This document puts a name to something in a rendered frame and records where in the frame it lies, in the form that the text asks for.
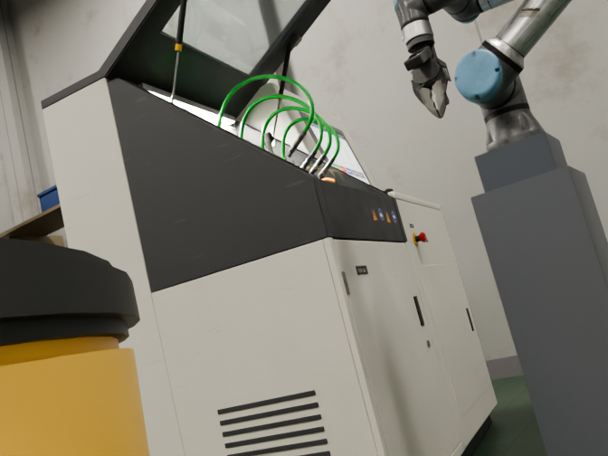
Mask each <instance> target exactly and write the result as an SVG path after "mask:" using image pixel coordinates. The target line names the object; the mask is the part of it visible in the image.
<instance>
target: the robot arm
mask: <svg viewBox="0 0 608 456"><path fill-rule="evenodd" d="M393 1H394V10H395V12H396V15H397V18H398V22H399V24H400V27H401V31H402V34H403V38H402V40H403V41H404V42H405V45H406V46H407V50H408V52H409V53H413V54H412V55H411V56H410V57H409V58H408V59H407V60H406V61H405V62H404V66H405V68H406V70H408V71H410V70H412V71H411V74H412V75H413V79H412V80H411V83H412V85H413V93H414V95H415V96H416V97H417V98H418V100H419V101H420V102H421V103H422V104H423V105H424V107H425V108H427V109H428V110H429V111H430V112H431V113H432V114H433V116H435V117H436V118H438V119H441V118H443V115H444V113H445V110H446V105H449V103H450V102H449V98H448V96H447V93H446V90H447V85H448V81H451V77H450V74H449V71H448V68H447V65H446V63H445V62H443V61H442V60H440V59H439V58H438V57H437V54H436V51H435V48H434V44H435V41H434V39H433V36H434V35H433V32H432V27H431V23H430V21H429V17H428V15H430V14H434V13H436V12H438V11H440V10H442V9H443V10H444V11H445V12H447V13H448V14H449V15H450V16H451V17H452V18H453V19H454V20H456V21H458V22H460V23H462V24H469V23H471V22H473V21H475V20H476V19H477V17H478V16H479V15H480V14H481V13H483V12H486V11H488V10H490V9H493V8H496V7H498V6H501V5H504V4H507V3H509V2H512V1H515V0H393ZM571 2H572V0H525V1H524V2H523V3H522V5H521V6H520V7H519V8H518V10H517V11H516V12H515V13H514V14H513V15H512V16H511V18H510V19H509V20H508V22H507V23H506V24H505V25H504V27H503V28H502V29H501V30H500V32H499V33H498V34H497V36H495V37H493V38H489V39H486V40H485V41H484V42H483V43H482V44H481V46H480V47H479V48H478V50H474V51H471V52H468V53H467V54H465V55H464V56H463V57H462V58H461V59H460V61H459V62H458V64H457V67H456V69H455V73H454V81H455V85H456V88H457V90H458V92H459V93H460V94H461V95H462V96H463V98H465V99H466V100H468V101H470V102H472V103H475V104H477V105H479V106H480V109H481V112H482V116H483V118H484V121H485V124H486V128H487V138H486V151H487V152H489V151H491V150H494V149H496V148H499V147H504V146H506V145H508V144H511V143H514V142H516V141H519V140H521V139H524V138H528V137H531V136H533V135H536V134H538V133H541V132H543V131H544V129H543V128H542V127H541V125H540V124H539V123H538V121H537V120H536V118H535V117H534V116H533V114H532V113H531V110H530V107H529V105H528V102H527V97H526V93H525V91H524V88H523V85H522V82H521V79H520V77H519V74H520V73H521V72H522V71H523V69H524V58H525V57H526V56H527V54H528V53H529V52H530V51H531V50H532V48H533V47H534V46H535V45H536V44H537V42H538V41H539V40H540V39H541V37H542V36H543V35H544V34H545V33H546V31H547V30H548V29H549V28H550V26H551V25H552V24H553V23H554V22H555V20H556V19H557V18H558V17H559V15H560V14H561V13H563V11H564V10H565V9H566V8H567V6H568V5H569V4H570V3H571ZM445 68H446V69H445ZM447 73H448V75H447ZM432 91H433V92H434V93H435V95H436V102H437V104H438V109H436V105H435V102H434V101H433V100H432Z"/></svg>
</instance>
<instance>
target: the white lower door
mask: <svg viewBox="0 0 608 456"><path fill-rule="evenodd" d="M333 243H334V245H335V249H336V253H337V259H338V263H339V267H340V270H341V273H342V277H343V281H344V284H345V288H346V292H347V297H348V301H349V305H350V308H351V312H352V316H353V319H354V322H355V326H356V332H357V336H358V340H359V343H360V346H361V350H362V354H363V358H364V361H365V365H366V371H367V374H368V378H369V382H370V385H371V389H372V392H373V396H374V399H375V406H376V410H377V413H378V417H379V420H380V423H381V427H382V431H383V435H384V438H385V444H386V448H387V451H388V455H389V456H450V455H451V454H452V452H453V451H454V450H455V448H456V447H457V446H458V444H459V443H460V442H461V439H460V435H459V432H458V429H457V425H456V422H455V419H454V415H453V412H452V408H451V403H450V399H449V396H448V393H447V390H446V386H445V383H444V380H443V376H442V371H441V367H440V364H439V360H438V357H437V354H436V350H435V347H434V344H433V341H432V334H431V331H430V328H429V325H428V321H427V317H426V315H425V311H424V308H423V302H422V299H421V295H420V292H419V289H418V285H417V282H416V278H415V276H414V272H413V266H412V263H411V260H410V256H409V252H408V250H407V246H406V243H403V242H369V241H350V240H333Z"/></svg>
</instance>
